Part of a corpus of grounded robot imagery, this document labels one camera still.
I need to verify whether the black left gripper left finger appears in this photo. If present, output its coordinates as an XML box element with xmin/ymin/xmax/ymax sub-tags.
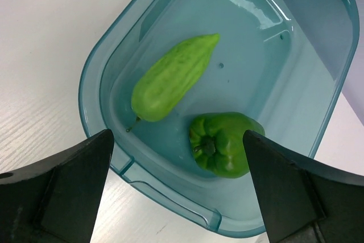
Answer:
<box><xmin>1</xmin><ymin>129</ymin><xmax>114</xmax><ymax>242</ymax></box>

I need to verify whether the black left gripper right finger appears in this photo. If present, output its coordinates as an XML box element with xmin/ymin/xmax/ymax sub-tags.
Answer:
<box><xmin>243</xmin><ymin>130</ymin><xmax>363</xmax><ymax>242</ymax></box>

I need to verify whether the green toy bell pepper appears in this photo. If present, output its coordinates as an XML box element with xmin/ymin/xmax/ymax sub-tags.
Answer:
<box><xmin>189</xmin><ymin>112</ymin><xmax>265</xmax><ymax>179</ymax></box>

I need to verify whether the light green toy vegetable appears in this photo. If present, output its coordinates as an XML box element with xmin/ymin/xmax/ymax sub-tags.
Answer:
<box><xmin>126</xmin><ymin>33</ymin><xmax>220</xmax><ymax>132</ymax></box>

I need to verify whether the teal plastic bin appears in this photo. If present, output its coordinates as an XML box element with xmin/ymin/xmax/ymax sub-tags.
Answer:
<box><xmin>78</xmin><ymin>0</ymin><xmax>359</xmax><ymax>238</ymax></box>

